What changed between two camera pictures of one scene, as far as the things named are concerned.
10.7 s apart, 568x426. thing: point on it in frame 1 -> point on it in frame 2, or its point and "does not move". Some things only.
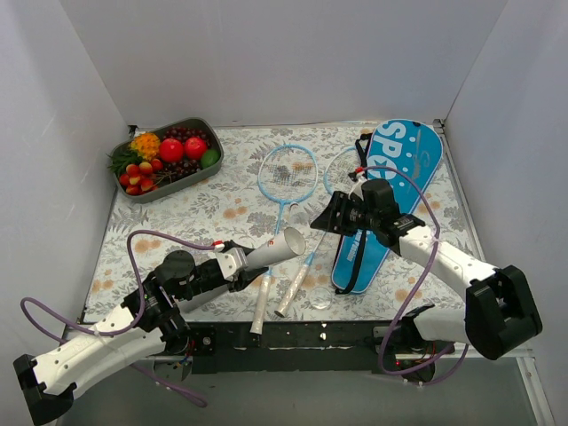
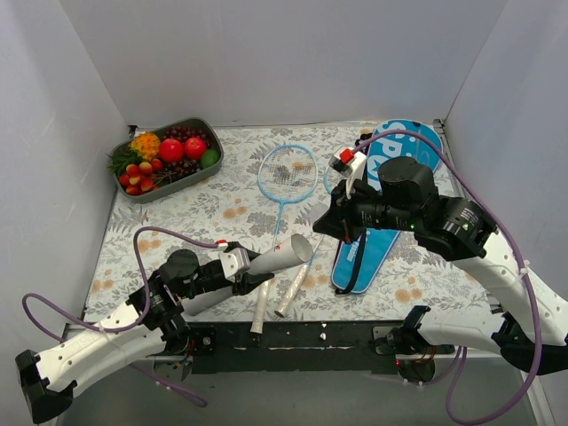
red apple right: x=194 y=147 does not move
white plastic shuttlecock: x=297 y=215 -> x=319 y=208
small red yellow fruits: x=138 y=178 does not move
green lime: x=209 y=158 does not move
